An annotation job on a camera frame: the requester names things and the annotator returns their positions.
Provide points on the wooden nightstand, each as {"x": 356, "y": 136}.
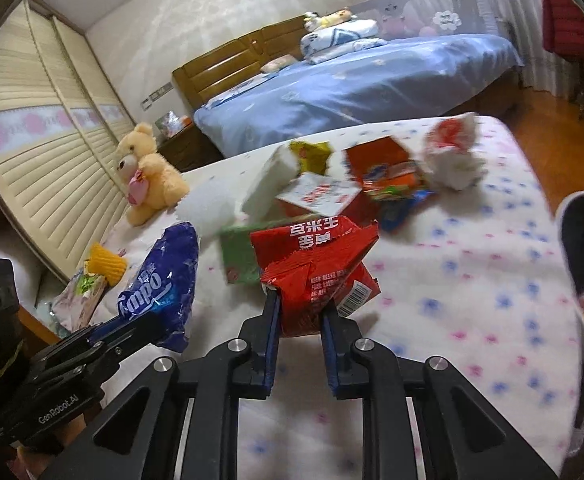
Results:
{"x": 192, "y": 147}

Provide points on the yellow plush toy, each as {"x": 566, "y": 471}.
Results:
{"x": 329, "y": 19}

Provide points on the white box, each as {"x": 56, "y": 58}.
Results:
{"x": 272, "y": 180}

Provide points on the wall switch panel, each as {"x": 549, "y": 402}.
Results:
{"x": 158, "y": 94}

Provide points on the pale curtain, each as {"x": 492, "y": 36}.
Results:
{"x": 522, "y": 10}

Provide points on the blue and white pillow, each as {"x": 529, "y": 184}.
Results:
{"x": 337, "y": 40}

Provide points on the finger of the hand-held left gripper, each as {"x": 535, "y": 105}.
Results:
{"x": 79, "y": 340}
{"x": 127, "y": 342}

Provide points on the red snack packet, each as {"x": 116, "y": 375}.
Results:
{"x": 312, "y": 270}

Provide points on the blue snack wrapper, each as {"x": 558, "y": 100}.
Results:
{"x": 402, "y": 210}

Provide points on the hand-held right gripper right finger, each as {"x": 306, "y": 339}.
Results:
{"x": 329, "y": 355}

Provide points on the white paper with red print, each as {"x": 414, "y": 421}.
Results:
{"x": 317, "y": 192}

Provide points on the small pink pillow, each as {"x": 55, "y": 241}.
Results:
{"x": 278, "y": 62}

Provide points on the tan teddy bear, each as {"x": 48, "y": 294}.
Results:
{"x": 157, "y": 175}

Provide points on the cream louvred wardrobe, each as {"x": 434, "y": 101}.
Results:
{"x": 47, "y": 170}

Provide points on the yellow knitted toy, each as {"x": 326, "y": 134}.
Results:
{"x": 104, "y": 265}

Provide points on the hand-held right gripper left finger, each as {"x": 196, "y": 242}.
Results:
{"x": 272, "y": 345}

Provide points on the grey bed guard rail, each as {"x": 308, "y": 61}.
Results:
{"x": 432, "y": 10}

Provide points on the wooden headboard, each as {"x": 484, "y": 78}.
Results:
{"x": 222, "y": 65}

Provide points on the colourful tissue pack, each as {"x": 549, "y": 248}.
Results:
{"x": 172, "y": 124}

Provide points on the green packet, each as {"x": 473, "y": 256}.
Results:
{"x": 239, "y": 255}

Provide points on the white and red plastic bag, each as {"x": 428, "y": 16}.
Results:
{"x": 452, "y": 160}

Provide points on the red padded jacket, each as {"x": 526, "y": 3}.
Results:
{"x": 567, "y": 20}

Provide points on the yellow snack packet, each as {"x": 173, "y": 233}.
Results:
{"x": 314, "y": 155}

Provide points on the bed with blue sheet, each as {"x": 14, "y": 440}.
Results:
{"x": 347, "y": 90}

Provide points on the blue plastic packet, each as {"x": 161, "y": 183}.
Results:
{"x": 167, "y": 270}

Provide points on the pink floral packet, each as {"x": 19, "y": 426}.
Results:
{"x": 77, "y": 300}

